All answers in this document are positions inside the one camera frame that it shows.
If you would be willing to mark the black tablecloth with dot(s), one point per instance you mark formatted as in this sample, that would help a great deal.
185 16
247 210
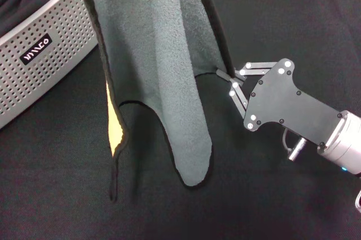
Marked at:
268 200

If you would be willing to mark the black cloth pile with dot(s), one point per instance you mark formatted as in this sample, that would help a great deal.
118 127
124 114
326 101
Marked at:
22 0

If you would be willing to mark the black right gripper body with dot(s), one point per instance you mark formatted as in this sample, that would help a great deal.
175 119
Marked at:
282 99

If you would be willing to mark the grey towel with black trim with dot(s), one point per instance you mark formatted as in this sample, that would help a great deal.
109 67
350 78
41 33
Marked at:
146 54

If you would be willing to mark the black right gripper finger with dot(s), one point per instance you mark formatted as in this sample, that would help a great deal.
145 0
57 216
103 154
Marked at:
259 67
239 96

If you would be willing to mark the grey perforated storage box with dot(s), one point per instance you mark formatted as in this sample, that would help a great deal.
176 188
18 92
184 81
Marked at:
36 82

